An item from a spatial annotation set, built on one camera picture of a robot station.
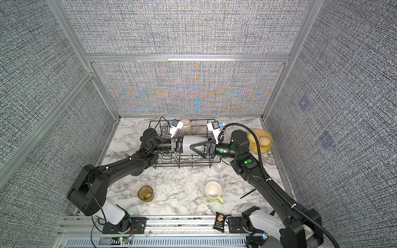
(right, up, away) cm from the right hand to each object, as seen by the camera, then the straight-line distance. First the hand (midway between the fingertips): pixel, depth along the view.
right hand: (193, 144), depth 63 cm
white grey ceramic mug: (-2, +1, 0) cm, 2 cm away
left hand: (+1, -1, +4) cm, 5 cm away
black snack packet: (+12, -38, +10) cm, 41 cm away
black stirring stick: (+29, -28, +20) cm, 45 cm away
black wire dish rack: (-14, -11, +27) cm, 32 cm away
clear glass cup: (+15, -17, +29) cm, 37 cm away
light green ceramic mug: (+10, -27, +21) cm, 35 cm away
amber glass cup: (-25, -27, +17) cm, 40 cm away
